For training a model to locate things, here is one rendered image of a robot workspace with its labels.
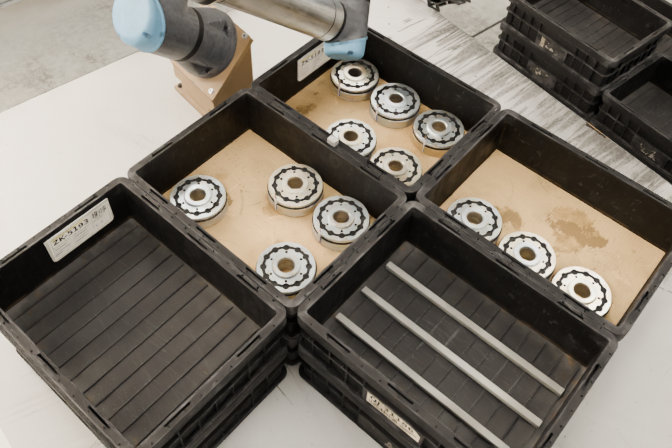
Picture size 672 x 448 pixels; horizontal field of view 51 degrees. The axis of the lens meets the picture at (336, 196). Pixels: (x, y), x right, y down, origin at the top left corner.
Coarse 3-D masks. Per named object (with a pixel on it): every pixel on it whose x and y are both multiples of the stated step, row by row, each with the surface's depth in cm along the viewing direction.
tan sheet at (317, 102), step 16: (320, 80) 151; (304, 96) 148; (320, 96) 148; (336, 96) 148; (304, 112) 145; (320, 112) 145; (336, 112) 145; (352, 112) 145; (368, 112) 146; (384, 128) 143; (400, 128) 143; (384, 144) 140; (400, 144) 140; (432, 160) 138
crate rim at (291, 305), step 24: (240, 96) 133; (288, 120) 129; (168, 144) 125; (360, 168) 123; (216, 240) 113; (360, 240) 114; (240, 264) 110; (336, 264) 111; (264, 288) 108; (312, 288) 108; (288, 312) 107
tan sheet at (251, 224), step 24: (240, 144) 139; (264, 144) 139; (216, 168) 135; (240, 168) 135; (264, 168) 135; (168, 192) 131; (240, 192) 131; (264, 192) 132; (336, 192) 132; (240, 216) 128; (264, 216) 128; (288, 216) 128; (240, 240) 125; (264, 240) 125; (288, 240) 125; (312, 240) 125
